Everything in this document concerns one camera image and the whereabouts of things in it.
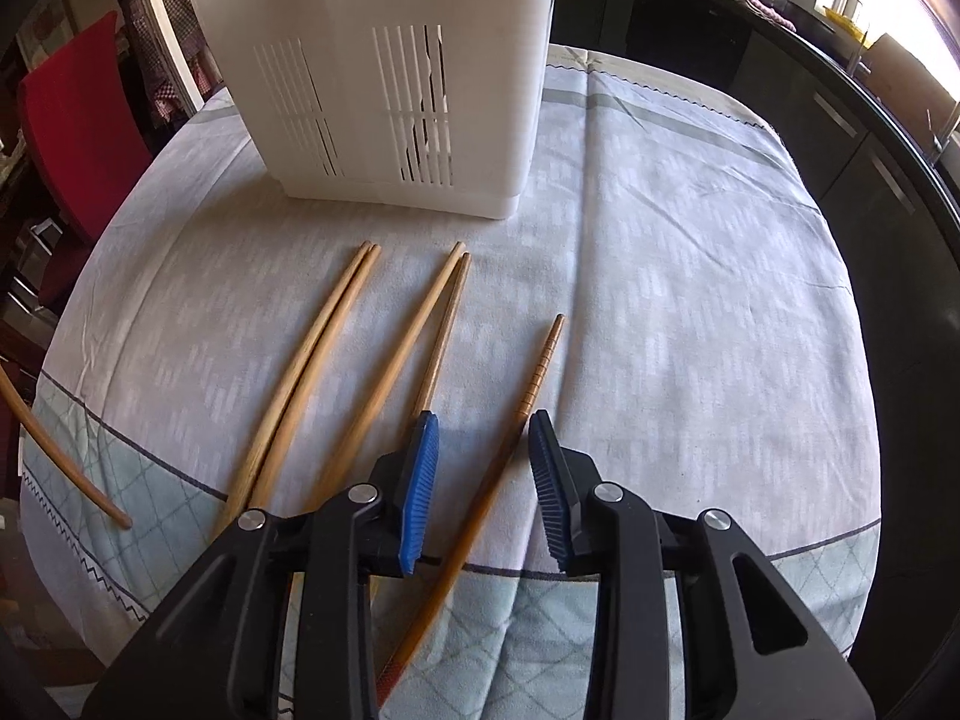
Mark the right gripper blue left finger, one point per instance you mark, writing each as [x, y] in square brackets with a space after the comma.
[415, 491]

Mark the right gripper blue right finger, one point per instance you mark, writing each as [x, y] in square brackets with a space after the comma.
[556, 490]

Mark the light bamboo chopstick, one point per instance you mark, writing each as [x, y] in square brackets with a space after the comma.
[249, 468]
[59, 457]
[291, 420]
[336, 469]

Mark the red checkered kitchen cloth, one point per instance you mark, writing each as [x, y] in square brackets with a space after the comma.
[758, 8]

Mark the chrome kitchen faucet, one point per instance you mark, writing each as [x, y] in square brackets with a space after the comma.
[941, 136]

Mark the patterned grey tablecloth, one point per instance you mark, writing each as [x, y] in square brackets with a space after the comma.
[710, 391]

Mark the white plastic utensil holder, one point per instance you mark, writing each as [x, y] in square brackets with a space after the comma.
[323, 86]

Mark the red upholstered chair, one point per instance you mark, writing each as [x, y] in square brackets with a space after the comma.
[80, 132]

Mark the hanging checkered apron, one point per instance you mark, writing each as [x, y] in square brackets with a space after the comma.
[163, 107]

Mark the floral glass sliding door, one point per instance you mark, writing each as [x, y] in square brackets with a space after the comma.
[185, 56]

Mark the wooden cutting board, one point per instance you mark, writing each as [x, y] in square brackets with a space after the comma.
[907, 89]

